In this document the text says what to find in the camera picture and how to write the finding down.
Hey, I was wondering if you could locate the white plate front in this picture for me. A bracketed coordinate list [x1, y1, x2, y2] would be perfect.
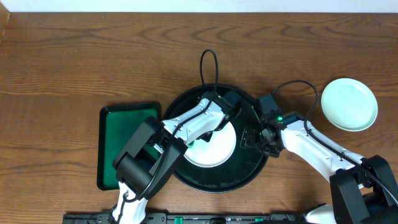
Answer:
[184, 122, 236, 168]

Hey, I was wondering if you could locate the green yellow sponge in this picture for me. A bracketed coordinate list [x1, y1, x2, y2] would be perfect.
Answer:
[187, 141, 195, 148]

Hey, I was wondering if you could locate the mint green plate top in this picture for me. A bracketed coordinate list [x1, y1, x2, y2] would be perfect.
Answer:
[321, 78, 378, 132]

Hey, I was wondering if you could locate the mint green plate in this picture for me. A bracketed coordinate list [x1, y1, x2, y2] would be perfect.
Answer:
[322, 110, 342, 129]
[321, 78, 378, 132]

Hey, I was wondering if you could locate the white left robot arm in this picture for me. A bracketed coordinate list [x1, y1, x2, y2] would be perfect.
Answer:
[111, 90, 241, 223]

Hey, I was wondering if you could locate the black round tray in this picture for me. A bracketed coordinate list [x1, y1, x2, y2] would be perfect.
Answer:
[174, 85, 268, 193]

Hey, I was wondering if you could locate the green rectangular tray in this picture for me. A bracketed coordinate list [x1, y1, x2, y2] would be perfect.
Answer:
[96, 101, 161, 191]

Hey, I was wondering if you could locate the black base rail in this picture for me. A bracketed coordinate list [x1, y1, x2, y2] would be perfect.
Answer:
[62, 213, 307, 224]

